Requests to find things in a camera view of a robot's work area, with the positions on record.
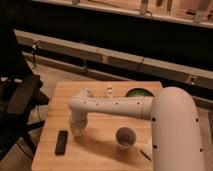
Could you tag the long wall rail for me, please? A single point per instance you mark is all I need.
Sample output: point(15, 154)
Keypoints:
point(168, 70)

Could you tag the black chair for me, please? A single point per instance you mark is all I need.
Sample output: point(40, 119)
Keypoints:
point(19, 93)

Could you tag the black eraser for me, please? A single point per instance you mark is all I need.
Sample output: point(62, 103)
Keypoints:
point(61, 142)

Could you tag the green bowl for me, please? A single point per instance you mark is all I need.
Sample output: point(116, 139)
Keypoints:
point(138, 92)

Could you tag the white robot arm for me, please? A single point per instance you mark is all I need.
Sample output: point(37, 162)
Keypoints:
point(176, 137)

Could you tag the small white bottle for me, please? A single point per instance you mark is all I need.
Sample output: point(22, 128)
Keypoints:
point(109, 92)

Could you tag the white paper cup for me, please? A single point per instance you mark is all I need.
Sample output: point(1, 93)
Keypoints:
point(125, 138)

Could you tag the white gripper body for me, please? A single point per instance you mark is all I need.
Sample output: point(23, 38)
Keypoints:
point(77, 130)

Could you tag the dark pen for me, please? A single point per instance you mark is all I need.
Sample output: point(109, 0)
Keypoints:
point(146, 156)

